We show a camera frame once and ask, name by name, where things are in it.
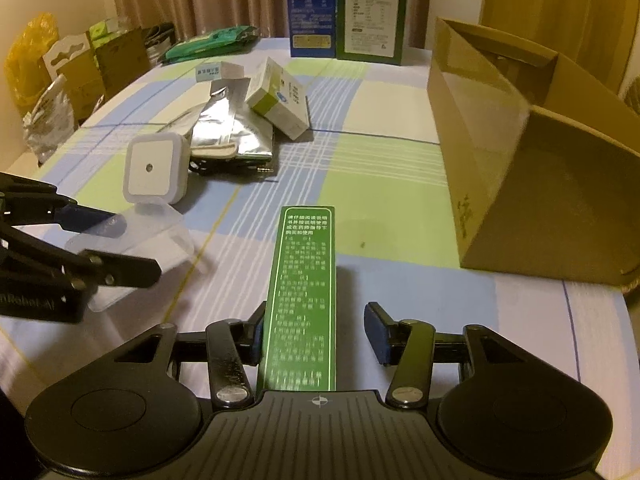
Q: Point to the checked tablecloth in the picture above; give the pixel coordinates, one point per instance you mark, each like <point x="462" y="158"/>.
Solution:
<point x="357" y="210"/>

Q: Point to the yellow plastic bag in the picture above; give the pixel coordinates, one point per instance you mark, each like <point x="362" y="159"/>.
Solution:
<point x="26" y="74"/>

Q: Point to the clear plastic blister package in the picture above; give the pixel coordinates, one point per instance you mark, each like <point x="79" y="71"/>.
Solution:
<point x="152" y="230"/>

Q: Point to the blue milk carton box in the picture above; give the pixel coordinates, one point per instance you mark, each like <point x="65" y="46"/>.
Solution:
<point x="311" y="28"/>

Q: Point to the white square night light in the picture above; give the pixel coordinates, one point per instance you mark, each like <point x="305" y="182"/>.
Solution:
<point x="156" y="168"/>

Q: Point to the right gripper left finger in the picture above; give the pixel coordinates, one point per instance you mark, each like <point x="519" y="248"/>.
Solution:
<point x="232" y="345"/>

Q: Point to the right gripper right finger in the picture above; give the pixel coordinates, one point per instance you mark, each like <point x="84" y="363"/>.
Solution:
<point x="408" y="345"/>

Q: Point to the brown paper bag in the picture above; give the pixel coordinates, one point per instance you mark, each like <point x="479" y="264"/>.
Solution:
<point x="122" y="61"/>

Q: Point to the long green medicine box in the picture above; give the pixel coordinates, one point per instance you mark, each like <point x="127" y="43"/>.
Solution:
<point x="299" y="345"/>

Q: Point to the green milk carton box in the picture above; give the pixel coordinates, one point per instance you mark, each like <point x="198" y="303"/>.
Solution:
<point x="370" y="31"/>

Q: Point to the silver foil bag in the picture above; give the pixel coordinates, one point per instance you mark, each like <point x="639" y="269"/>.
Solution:
<point x="228" y="128"/>

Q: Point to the green wet wipes pack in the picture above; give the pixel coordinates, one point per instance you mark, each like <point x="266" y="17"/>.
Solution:
<point x="219" y="42"/>

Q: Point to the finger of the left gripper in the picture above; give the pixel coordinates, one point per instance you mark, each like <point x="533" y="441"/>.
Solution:
<point x="114" y="270"/>
<point x="27" y="202"/>

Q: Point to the white green medicine box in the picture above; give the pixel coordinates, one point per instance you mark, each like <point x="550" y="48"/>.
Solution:
<point x="278" y="97"/>

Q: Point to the brown cardboard box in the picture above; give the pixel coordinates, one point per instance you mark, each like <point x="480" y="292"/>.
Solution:
<point x="542" y="160"/>

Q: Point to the small white label box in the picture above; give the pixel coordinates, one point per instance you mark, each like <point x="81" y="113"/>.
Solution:
<point x="218" y="70"/>

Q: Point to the wooden door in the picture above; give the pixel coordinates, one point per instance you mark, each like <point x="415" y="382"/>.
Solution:
<point x="596" y="34"/>

